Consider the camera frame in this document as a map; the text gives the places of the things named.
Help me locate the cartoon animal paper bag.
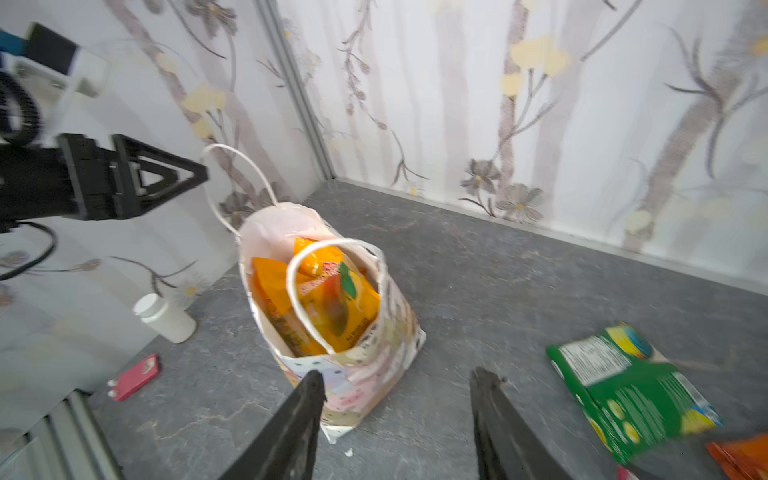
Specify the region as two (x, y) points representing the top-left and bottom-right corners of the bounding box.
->
(231, 187), (426, 444)

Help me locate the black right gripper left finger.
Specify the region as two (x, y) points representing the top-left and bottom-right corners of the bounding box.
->
(221, 370), (325, 480)

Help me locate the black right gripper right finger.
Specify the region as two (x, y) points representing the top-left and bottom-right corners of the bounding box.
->
(470, 367), (570, 480)

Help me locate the orange red snack packet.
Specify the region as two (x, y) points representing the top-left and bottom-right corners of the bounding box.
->
(706, 433), (768, 480)

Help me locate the purple candy packet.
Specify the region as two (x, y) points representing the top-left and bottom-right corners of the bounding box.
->
(617, 466), (639, 480)

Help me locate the white plastic bottle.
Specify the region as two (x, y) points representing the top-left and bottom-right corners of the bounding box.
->
(133, 293), (197, 344)

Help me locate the pink flat object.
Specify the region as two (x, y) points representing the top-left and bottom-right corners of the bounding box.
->
(107, 354), (161, 402)

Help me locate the small green snack packet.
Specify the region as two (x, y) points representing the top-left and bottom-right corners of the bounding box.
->
(546, 323), (722, 466)

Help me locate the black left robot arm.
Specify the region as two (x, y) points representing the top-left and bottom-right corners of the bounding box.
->
(1, 72), (209, 281)

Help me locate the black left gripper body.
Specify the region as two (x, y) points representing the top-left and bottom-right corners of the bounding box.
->
(56, 133), (142, 221)

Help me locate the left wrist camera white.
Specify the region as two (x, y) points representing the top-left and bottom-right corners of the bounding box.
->
(1, 22), (110, 146)

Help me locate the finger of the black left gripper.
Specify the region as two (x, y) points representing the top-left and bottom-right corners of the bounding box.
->
(111, 134), (209, 216)

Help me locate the yellow snack packet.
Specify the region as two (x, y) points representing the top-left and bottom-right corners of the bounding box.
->
(296, 246), (380, 352)

